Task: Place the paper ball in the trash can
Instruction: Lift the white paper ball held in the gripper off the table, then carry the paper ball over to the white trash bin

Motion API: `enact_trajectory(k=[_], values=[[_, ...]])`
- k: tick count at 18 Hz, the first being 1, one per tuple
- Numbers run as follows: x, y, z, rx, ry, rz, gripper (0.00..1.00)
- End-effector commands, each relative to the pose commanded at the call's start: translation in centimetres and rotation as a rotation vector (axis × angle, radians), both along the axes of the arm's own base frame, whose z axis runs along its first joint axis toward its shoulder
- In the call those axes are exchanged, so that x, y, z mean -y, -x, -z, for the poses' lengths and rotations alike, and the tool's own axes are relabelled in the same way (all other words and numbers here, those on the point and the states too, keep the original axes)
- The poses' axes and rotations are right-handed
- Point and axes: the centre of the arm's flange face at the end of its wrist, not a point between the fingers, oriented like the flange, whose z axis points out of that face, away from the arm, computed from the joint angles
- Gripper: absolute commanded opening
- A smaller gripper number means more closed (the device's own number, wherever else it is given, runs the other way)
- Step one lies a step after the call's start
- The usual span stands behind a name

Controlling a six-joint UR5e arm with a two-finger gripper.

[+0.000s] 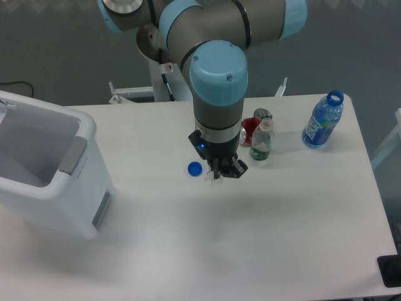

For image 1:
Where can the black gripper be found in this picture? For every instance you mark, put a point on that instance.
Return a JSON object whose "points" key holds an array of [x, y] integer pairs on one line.
{"points": [[221, 158]]}

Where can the white paper ball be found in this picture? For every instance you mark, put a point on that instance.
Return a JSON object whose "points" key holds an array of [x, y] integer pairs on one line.
{"points": [[212, 179]]}

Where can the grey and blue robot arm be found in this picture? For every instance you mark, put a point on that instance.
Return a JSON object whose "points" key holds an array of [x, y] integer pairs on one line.
{"points": [[208, 45]]}

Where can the white trash bin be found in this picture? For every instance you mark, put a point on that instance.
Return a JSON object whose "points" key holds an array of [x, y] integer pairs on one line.
{"points": [[52, 170]]}

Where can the blue bottle cap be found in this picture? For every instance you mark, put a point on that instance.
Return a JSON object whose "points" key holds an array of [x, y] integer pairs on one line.
{"points": [[194, 169]]}

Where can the small clear green-label bottle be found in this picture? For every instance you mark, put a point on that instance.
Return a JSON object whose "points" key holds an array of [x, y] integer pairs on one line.
{"points": [[261, 140]]}

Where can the red soda can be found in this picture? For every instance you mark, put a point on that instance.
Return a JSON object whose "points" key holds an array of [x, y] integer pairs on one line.
{"points": [[249, 125]]}

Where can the blue plastic drink bottle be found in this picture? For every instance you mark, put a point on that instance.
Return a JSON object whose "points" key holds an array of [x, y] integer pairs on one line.
{"points": [[324, 118]]}

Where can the black device at table corner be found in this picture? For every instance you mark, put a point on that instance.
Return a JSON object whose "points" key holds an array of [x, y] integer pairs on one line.
{"points": [[389, 266]]}

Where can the white frame at right edge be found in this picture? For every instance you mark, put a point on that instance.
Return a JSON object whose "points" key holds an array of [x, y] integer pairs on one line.
{"points": [[388, 144]]}

